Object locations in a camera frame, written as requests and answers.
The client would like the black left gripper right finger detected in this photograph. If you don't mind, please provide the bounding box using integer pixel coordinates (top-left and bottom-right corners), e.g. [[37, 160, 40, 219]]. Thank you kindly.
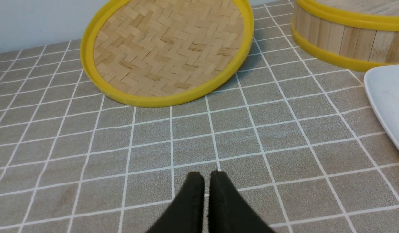
[[208, 171, 274, 233]]

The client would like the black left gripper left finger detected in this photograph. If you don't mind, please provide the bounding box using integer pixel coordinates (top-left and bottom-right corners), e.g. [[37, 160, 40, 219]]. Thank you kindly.
[[147, 172, 205, 233]]

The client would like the white square plate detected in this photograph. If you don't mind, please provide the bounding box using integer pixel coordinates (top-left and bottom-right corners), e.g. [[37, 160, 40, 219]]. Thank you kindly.
[[364, 64, 399, 150]]

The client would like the grey checked tablecloth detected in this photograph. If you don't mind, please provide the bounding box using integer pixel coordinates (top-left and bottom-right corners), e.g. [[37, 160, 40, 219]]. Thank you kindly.
[[0, 0, 399, 233]]

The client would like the yellow rimmed woven steamer lid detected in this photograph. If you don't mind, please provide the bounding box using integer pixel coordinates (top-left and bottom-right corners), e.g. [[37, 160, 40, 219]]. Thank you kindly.
[[80, 0, 254, 108]]

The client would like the yellow rimmed bamboo steamer basket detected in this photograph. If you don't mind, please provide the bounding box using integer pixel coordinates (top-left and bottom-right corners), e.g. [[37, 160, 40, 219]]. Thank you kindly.
[[291, 0, 399, 72]]

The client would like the white mesh steamer liner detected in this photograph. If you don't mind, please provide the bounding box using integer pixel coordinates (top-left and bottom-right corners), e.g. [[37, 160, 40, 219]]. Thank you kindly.
[[317, 0, 399, 16]]

